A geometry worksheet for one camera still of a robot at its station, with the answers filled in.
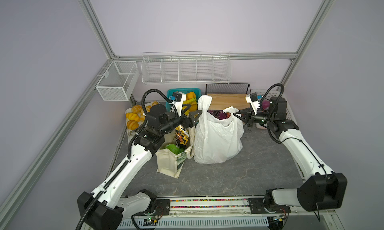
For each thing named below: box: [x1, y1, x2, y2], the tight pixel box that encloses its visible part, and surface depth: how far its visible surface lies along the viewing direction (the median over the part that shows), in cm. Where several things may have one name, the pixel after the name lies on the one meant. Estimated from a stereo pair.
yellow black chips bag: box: [175, 124, 189, 148], surface depth 82 cm
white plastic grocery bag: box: [193, 95, 244, 165], surface depth 78 cm
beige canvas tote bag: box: [155, 126, 195, 179], surface depth 76 cm
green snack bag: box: [165, 144, 185, 155], surface depth 82 cm
